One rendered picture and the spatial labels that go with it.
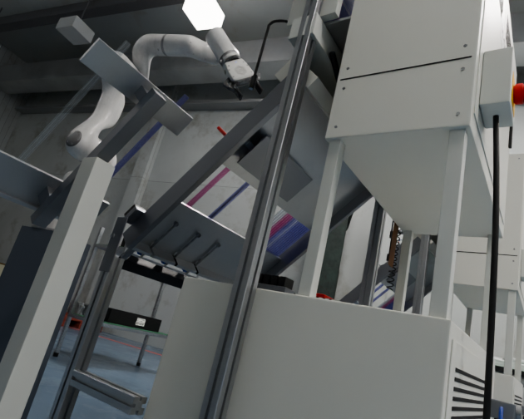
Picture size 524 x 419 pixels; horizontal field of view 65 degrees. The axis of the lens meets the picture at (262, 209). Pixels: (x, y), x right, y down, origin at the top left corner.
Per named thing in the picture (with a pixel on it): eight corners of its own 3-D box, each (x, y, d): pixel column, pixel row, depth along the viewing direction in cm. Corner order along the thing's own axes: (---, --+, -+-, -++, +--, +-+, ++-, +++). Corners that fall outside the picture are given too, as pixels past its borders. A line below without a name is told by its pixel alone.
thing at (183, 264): (131, 249, 127) (126, 234, 131) (250, 295, 177) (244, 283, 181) (134, 247, 127) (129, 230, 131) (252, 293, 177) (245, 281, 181)
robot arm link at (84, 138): (105, 171, 169) (77, 152, 154) (82, 168, 173) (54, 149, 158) (146, 71, 183) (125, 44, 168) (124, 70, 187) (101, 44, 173)
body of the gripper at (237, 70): (221, 57, 160) (234, 80, 158) (244, 52, 164) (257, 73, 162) (218, 71, 167) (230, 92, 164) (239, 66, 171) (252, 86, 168)
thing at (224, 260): (132, 241, 128) (130, 234, 130) (249, 289, 178) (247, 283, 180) (174, 201, 124) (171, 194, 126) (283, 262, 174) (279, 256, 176)
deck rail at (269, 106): (126, 248, 125) (122, 234, 129) (131, 249, 127) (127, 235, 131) (302, 81, 111) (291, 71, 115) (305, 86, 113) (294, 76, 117)
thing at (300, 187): (219, 166, 119) (213, 155, 123) (318, 239, 169) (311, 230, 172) (304, 86, 113) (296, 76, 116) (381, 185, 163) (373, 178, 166)
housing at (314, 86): (296, 98, 113) (274, 74, 122) (359, 175, 150) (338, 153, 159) (318, 76, 111) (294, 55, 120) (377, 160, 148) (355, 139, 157)
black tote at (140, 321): (106, 322, 334) (111, 308, 337) (95, 318, 344) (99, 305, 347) (158, 332, 377) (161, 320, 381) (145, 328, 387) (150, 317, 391)
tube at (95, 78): (-6, 185, 106) (-6, 183, 107) (0, 188, 107) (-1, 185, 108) (126, 41, 99) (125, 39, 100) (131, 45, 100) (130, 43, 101)
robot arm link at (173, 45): (180, 66, 188) (239, 69, 177) (159, 51, 173) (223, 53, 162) (183, 46, 188) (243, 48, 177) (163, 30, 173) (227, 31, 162)
